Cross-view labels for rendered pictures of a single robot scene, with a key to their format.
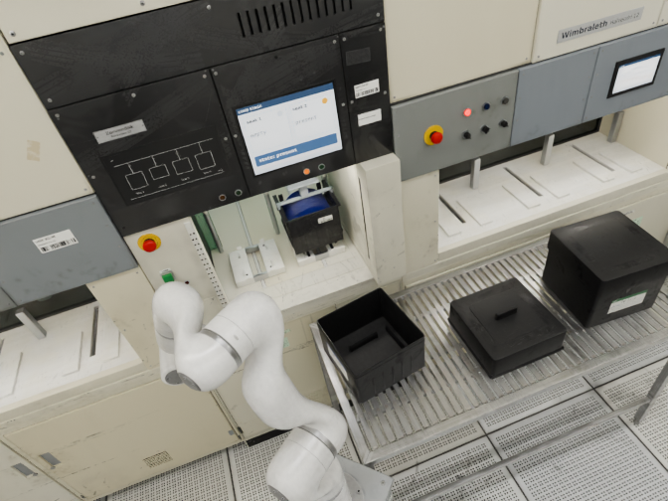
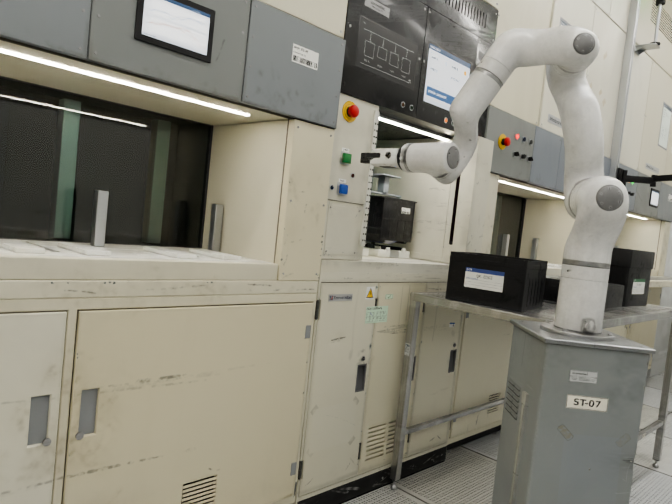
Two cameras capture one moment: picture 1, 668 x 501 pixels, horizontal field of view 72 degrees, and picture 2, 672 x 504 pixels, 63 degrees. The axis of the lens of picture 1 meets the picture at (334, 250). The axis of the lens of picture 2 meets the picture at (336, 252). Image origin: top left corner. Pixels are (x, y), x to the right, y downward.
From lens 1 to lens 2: 199 cm
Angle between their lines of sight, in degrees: 49
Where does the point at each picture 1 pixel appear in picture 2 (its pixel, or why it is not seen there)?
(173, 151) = (394, 44)
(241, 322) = not seen: hidden behind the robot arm
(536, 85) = (541, 142)
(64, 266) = (295, 86)
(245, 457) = not seen: outside the picture
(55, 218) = (316, 36)
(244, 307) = not seen: hidden behind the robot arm
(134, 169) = (372, 39)
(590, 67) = (559, 148)
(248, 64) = (443, 19)
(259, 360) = (581, 85)
